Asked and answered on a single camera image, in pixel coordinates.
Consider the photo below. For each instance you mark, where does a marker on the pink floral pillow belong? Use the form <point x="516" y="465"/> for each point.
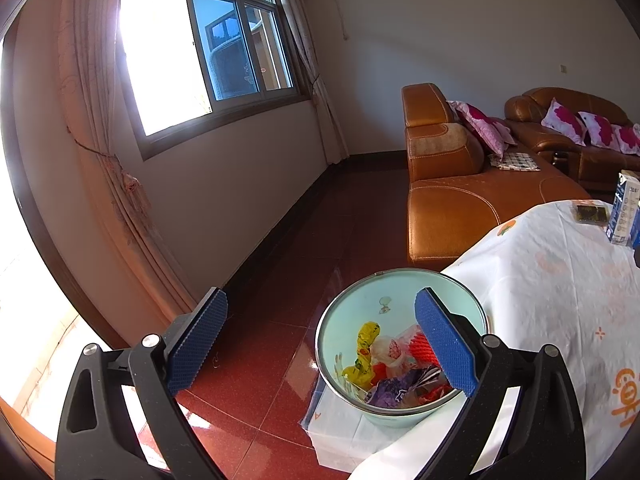
<point x="505" y="132"/>
<point x="600" y="130"/>
<point x="565" y="120"/>
<point x="480" y="125"/>
<point x="630" y="137"/>

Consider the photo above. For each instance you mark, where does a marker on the sliding glass window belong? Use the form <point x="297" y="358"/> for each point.
<point x="225" y="50"/>

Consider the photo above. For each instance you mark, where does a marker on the white milk carton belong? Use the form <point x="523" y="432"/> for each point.
<point x="620" y="210"/>

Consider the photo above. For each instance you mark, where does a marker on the pink curtain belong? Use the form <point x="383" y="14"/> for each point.
<point x="100" y="110"/>

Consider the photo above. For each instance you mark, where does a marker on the brown leather sofa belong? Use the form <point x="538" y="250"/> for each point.
<point x="535" y="130"/>

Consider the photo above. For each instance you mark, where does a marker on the blue juice carton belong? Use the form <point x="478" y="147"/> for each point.
<point x="636" y="230"/>

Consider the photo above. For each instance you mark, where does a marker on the beige curtain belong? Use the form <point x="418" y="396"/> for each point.
<point x="320" y="85"/>

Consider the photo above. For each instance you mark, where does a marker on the red foam net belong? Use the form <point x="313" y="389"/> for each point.
<point x="422" y="349"/>

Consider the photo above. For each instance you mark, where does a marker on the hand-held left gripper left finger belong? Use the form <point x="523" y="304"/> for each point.
<point x="197" y="342"/>

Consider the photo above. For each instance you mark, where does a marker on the yellow snack wrapper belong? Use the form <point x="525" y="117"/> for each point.
<point x="367" y="335"/>

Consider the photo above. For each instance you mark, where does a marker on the purple foil wrapper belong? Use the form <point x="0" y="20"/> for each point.
<point x="390" y="390"/>

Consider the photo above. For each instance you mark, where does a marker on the white printed tablecloth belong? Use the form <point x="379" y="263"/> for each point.
<point x="550" y="285"/>

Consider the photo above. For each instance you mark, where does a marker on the orange leather chaise sofa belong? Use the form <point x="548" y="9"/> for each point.
<point x="450" y="210"/>

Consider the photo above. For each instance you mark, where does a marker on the dark snack packet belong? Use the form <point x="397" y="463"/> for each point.
<point x="590" y="213"/>

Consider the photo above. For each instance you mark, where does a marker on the clear plastic bag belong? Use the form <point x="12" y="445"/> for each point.
<point x="387" y="352"/>

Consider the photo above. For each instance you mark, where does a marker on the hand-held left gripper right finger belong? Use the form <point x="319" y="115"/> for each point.
<point x="445" y="345"/>

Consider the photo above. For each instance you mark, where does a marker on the checkered cloth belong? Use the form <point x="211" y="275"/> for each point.
<point x="515" y="161"/>

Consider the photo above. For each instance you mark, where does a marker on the red plastic wrapper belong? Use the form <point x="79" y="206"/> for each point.
<point x="435" y="394"/>

